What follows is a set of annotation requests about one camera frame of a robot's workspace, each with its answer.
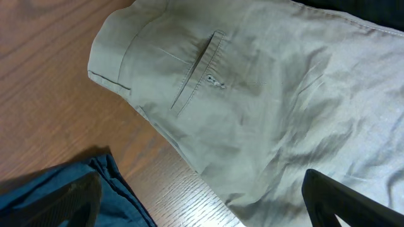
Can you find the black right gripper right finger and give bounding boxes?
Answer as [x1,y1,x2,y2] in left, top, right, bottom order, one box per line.
[302,169,403,227]

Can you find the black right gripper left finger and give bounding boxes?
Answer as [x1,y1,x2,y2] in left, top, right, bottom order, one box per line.
[1,172,102,226]

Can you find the blue shorts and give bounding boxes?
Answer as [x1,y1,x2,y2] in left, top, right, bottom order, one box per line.
[1,154,156,227]

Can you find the light grey shorts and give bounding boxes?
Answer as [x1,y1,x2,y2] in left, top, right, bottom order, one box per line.
[88,0,403,226]

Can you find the black garment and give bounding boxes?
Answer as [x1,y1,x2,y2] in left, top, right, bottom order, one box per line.
[295,0,403,32]

